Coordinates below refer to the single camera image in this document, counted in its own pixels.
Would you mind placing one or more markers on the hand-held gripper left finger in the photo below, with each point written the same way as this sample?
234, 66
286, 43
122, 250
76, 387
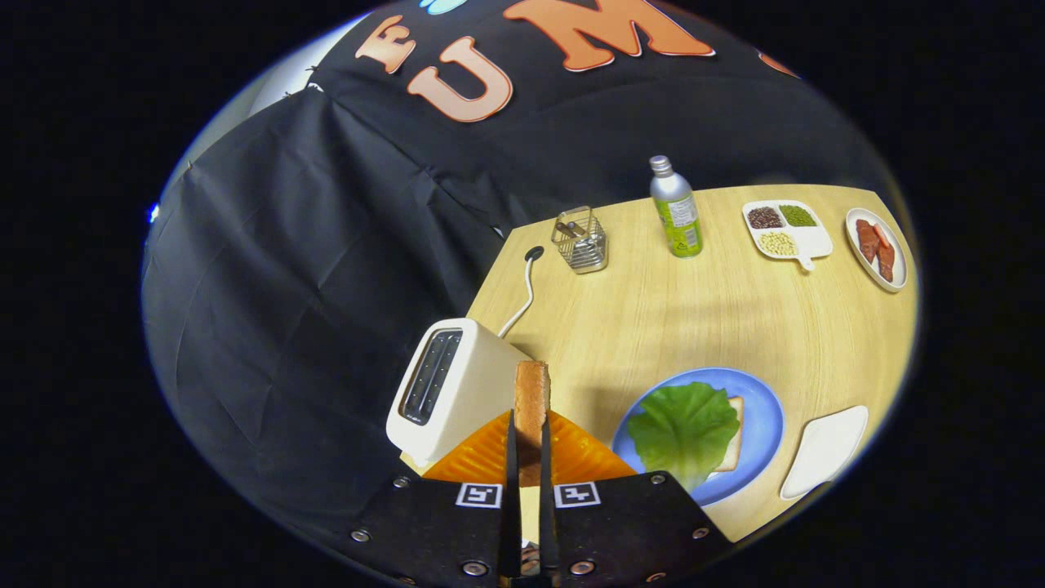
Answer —
512, 523

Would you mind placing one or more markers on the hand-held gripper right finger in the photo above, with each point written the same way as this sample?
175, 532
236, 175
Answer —
545, 523

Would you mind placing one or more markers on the toasted bread slice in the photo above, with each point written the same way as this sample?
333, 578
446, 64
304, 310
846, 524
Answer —
531, 408

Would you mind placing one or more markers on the green lettuce leaf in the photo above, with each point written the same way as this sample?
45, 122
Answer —
682, 429

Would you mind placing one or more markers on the white toaster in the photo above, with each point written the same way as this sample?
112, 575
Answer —
473, 392

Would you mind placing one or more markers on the white bread slice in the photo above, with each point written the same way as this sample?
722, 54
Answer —
733, 441

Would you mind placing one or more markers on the blue plate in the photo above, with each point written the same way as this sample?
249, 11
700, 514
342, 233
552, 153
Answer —
763, 425

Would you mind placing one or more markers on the small white rounded plate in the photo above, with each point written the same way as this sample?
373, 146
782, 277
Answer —
824, 449

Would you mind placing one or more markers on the silver bottle with green label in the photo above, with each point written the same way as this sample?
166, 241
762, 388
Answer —
678, 216

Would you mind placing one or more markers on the black backdrop cloth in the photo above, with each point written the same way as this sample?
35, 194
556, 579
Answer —
326, 245

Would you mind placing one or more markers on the pile of yellow soybeans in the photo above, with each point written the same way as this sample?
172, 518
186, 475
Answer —
777, 243

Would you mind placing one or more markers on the pile of dark beans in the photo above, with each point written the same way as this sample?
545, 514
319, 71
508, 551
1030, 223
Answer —
764, 217

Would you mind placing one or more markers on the white divided dish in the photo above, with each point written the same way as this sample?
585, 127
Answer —
812, 241

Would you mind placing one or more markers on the pile of green beans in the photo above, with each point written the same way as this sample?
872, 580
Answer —
797, 216

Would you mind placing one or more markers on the brown meat slice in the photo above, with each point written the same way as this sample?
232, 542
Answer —
866, 241
886, 263

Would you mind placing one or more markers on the round white plate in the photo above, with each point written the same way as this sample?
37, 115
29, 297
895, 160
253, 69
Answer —
898, 273

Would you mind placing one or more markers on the pink sausage slice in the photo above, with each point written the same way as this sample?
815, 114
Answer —
882, 235

